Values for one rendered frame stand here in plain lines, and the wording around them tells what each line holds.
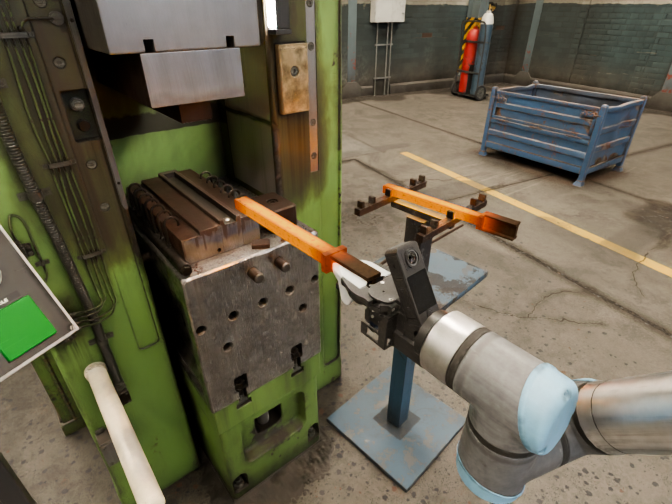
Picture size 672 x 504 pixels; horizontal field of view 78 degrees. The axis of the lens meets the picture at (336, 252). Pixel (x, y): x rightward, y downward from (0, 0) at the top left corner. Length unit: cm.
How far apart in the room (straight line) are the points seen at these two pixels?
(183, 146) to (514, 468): 125
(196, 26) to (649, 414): 91
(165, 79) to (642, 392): 88
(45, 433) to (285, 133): 151
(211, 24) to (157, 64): 13
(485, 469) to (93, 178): 92
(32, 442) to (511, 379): 186
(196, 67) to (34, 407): 168
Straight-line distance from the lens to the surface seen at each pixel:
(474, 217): 111
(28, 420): 218
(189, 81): 92
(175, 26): 91
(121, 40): 88
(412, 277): 56
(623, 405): 59
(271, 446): 156
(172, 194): 124
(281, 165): 123
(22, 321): 81
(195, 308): 102
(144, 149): 142
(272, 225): 81
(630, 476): 197
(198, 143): 148
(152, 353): 131
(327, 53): 128
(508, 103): 480
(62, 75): 101
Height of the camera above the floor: 144
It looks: 31 degrees down
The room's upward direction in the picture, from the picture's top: straight up
